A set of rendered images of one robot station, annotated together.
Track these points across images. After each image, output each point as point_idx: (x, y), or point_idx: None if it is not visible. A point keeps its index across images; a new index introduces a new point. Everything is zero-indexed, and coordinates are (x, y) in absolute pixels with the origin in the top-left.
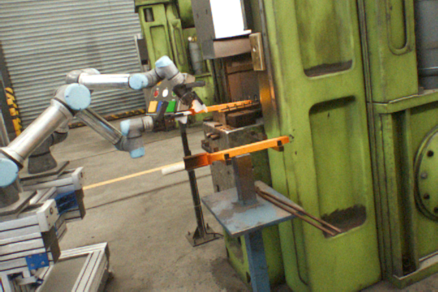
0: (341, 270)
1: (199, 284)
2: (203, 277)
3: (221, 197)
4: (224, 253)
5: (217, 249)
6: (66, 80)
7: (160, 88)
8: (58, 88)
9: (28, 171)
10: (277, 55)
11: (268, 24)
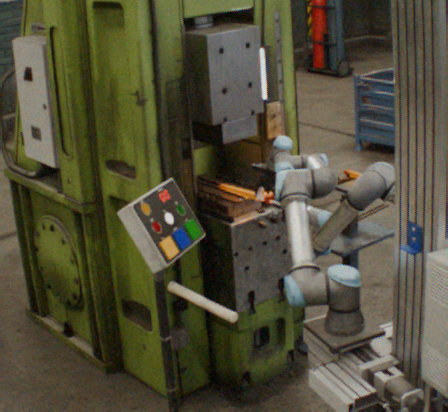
0: None
1: (286, 405)
2: (274, 405)
3: (341, 245)
4: (219, 402)
5: (211, 410)
6: (332, 180)
7: (155, 216)
8: (378, 173)
9: (363, 327)
10: (293, 118)
11: (286, 92)
